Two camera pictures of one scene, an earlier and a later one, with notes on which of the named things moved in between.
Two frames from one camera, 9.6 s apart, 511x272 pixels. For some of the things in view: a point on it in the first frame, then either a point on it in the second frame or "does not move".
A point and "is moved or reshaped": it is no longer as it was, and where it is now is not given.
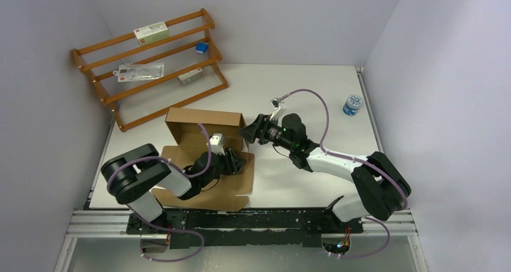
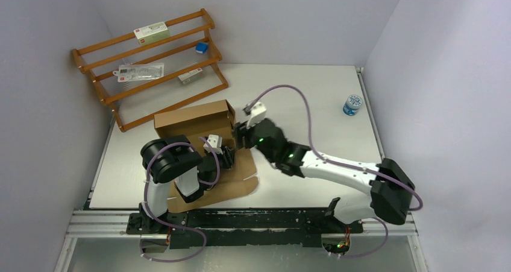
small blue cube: (201, 47) does not move
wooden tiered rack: (140, 81) does not move
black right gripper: (263, 122) -> (241, 131)
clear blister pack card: (135, 72) does not move
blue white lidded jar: (352, 105) does not move
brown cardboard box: (197, 133) is moved or reshaped
